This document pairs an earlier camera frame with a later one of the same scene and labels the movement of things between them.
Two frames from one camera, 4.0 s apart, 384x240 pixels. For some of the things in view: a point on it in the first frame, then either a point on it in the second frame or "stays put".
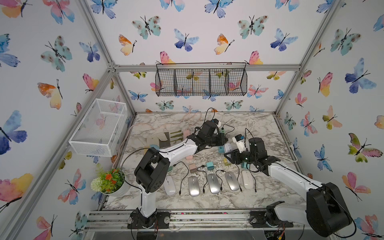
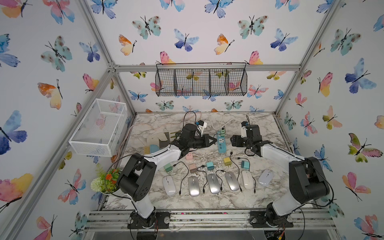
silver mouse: x=194 y=186 stays put
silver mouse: x=213 y=183 stays put
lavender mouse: x=230 y=147 → x=265 y=177
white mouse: x=248 y=180 stays put
